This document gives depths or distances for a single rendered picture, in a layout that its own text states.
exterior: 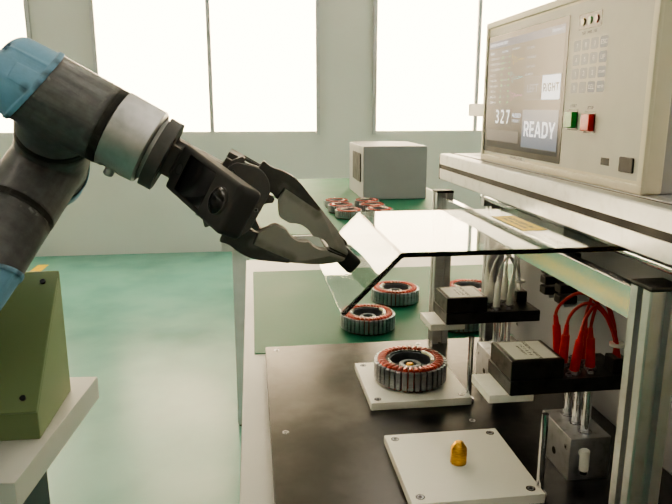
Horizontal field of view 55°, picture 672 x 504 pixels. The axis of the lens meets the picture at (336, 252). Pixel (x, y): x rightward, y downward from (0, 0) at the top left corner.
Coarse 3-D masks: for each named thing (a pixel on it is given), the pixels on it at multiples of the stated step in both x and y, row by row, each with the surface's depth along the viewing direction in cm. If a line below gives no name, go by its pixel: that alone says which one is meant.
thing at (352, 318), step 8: (360, 304) 136; (368, 304) 136; (376, 304) 136; (352, 312) 133; (360, 312) 135; (368, 312) 135; (376, 312) 135; (384, 312) 131; (392, 312) 132; (344, 320) 130; (352, 320) 128; (360, 320) 128; (368, 320) 127; (376, 320) 127; (384, 320) 128; (392, 320) 130; (344, 328) 130; (352, 328) 128; (360, 328) 127; (368, 328) 128; (376, 328) 127; (384, 328) 128; (392, 328) 130
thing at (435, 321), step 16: (448, 288) 100; (464, 288) 100; (448, 304) 95; (464, 304) 95; (480, 304) 96; (528, 304) 100; (432, 320) 97; (448, 320) 95; (464, 320) 95; (480, 320) 96; (496, 320) 96; (512, 320) 96; (528, 320) 97; (496, 336) 102
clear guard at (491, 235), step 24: (360, 216) 80; (384, 216) 79; (408, 216) 79; (432, 216) 79; (456, 216) 79; (480, 216) 79; (528, 216) 79; (360, 240) 72; (384, 240) 66; (408, 240) 65; (432, 240) 65; (456, 240) 65; (480, 240) 65; (504, 240) 65; (528, 240) 65; (552, 240) 65; (576, 240) 65; (600, 240) 65; (336, 264) 73; (360, 264) 66; (384, 264) 61; (336, 288) 66; (360, 288) 61
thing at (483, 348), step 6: (480, 342) 104; (486, 342) 104; (480, 348) 103; (486, 348) 101; (480, 354) 103; (486, 354) 100; (480, 360) 103; (486, 360) 100; (480, 366) 103; (486, 366) 100; (480, 372) 103; (486, 372) 100
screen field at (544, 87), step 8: (528, 80) 84; (536, 80) 82; (544, 80) 80; (552, 80) 78; (560, 80) 76; (528, 88) 84; (536, 88) 82; (544, 88) 80; (552, 88) 78; (528, 96) 84; (536, 96) 82; (544, 96) 80; (552, 96) 78
